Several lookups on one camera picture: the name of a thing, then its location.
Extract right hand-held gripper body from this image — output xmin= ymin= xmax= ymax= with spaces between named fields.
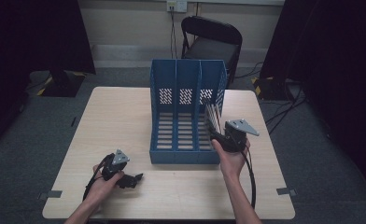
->
xmin=222 ymin=119 xmax=260 ymax=154

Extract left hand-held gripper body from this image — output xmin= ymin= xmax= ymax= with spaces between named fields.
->
xmin=101 ymin=148 xmax=131 ymax=182

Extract green leaf cover book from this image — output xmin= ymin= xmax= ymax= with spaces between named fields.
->
xmin=204 ymin=97 xmax=223 ymax=138

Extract blue plastic file rack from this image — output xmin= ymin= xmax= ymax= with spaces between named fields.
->
xmin=148 ymin=59 xmax=228 ymax=165

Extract person's right hand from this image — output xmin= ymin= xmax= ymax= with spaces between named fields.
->
xmin=211 ymin=138 xmax=251 ymax=181

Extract person's left hand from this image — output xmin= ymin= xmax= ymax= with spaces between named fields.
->
xmin=85 ymin=164 xmax=126 ymax=204

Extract black stand base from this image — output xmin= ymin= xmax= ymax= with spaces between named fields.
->
xmin=35 ymin=69 xmax=88 ymax=98
xmin=250 ymin=76 xmax=293 ymax=102

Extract grey tape strip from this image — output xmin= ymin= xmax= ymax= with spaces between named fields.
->
xmin=275 ymin=187 xmax=298 ymax=197
xmin=37 ymin=189 xmax=63 ymax=201

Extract black folding chair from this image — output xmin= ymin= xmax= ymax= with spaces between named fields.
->
xmin=180 ymin=16 xmax=244 ymax=89

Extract dark curtain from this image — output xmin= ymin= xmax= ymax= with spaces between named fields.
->
xmin=260 ymin=0 xmax=366 ymax=200
xmin=0 ymin=0 xmax=97 ymax=157

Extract left hand-held gripper cable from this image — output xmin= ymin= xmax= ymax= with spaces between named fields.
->
xmin=82 ymin=153 xmax=111 ymax=202

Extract hand-held gripper cable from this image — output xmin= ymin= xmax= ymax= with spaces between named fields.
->
xmin=241 ymin=148 xmax=257 ymax=210
xmin=82 ymin=153 xmax=111 ymax=202

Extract right hand-held gripper cable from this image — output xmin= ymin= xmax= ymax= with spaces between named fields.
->
xmin=241 ymin=148 xmax=257 ymax=210

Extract black floor cables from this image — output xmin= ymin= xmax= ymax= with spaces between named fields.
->
xmin=264 ymin=87 xmax=308 ymax=135

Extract black wall socket cable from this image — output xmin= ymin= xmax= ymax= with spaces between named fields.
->
xmin=169 ymin=7 xmax=179 ymax=60

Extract white wall socket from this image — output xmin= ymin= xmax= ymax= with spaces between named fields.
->
xmin=166 ymin=0 xmax=189 ymax=13

